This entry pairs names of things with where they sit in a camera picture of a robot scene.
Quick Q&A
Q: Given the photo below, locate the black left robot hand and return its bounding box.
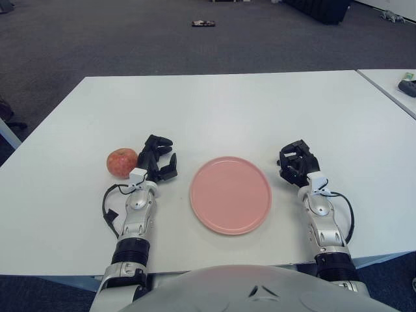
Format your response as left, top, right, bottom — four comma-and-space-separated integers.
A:
136, 133, 179, 183

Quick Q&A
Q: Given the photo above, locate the grey robot torso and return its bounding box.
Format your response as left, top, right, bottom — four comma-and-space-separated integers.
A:
118, 263, 400, 312

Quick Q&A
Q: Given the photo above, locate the black ribbed box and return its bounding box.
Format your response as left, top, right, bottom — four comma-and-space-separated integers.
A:
285, 0, 354, 25

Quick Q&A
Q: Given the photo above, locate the red yellow apple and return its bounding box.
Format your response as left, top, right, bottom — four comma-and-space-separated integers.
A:
107, 148, 139, 179

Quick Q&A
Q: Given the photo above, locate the pink round plate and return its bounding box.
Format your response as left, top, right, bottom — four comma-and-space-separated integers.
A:
189, 156, 273, 236

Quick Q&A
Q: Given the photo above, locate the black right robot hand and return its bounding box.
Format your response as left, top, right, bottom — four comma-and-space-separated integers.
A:
276, 139, 321, 189

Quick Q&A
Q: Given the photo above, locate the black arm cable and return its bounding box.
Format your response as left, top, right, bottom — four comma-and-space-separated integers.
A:
324, 190, 355, 244
101, 182, 150, 240

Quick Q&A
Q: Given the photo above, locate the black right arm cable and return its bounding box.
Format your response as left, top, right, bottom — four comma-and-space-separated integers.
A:
324, 190, 355, 244

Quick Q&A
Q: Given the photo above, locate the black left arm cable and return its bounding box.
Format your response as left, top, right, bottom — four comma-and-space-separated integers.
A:
101, 182, 150, 240

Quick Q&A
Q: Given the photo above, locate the grey toy on floor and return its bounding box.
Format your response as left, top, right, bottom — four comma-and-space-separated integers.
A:
380, 9, 406, 23

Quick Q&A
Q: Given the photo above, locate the white table leg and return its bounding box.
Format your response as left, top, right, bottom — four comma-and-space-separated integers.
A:
0, 116, 22, 150

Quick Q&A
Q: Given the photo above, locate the black handheld controller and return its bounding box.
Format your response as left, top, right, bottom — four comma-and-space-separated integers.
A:
398, 79, 416, 98

